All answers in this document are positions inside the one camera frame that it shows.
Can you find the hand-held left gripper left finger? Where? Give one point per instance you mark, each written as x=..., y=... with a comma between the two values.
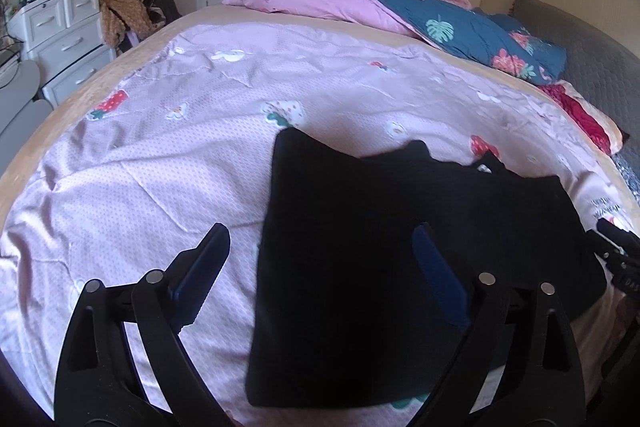
x=202, y=272

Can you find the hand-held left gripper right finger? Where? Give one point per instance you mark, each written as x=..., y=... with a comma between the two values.
x=442, y=277

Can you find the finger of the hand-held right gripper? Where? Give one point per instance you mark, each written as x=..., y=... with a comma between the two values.
x=612, y=239

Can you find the black garment with orange patches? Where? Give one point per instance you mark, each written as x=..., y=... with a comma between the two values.
x=350, y=232

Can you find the dark dotted cloth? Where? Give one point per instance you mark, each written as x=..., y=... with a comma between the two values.
x=629, y=177

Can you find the red floral pillow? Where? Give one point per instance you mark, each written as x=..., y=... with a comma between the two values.
x=580, y=117

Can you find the pink printed quilt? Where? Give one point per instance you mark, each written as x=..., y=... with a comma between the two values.
x=175, y=147

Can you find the grey quilted headboard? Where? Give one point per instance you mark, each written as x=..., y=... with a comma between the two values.
x=575, y=37

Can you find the beige bed mattress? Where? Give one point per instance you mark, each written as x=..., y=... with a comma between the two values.
x=75, y=97

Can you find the white drawer cabinet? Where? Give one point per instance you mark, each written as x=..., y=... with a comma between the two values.
x=65, y=42

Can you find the brown crumpled cloth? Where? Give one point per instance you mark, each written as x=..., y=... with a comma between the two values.
x=120, y=17

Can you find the dark bag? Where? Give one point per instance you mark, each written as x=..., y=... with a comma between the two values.
x=160, y=7

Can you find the pink and blue floral duvet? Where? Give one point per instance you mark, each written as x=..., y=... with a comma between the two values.
x=375, y=7

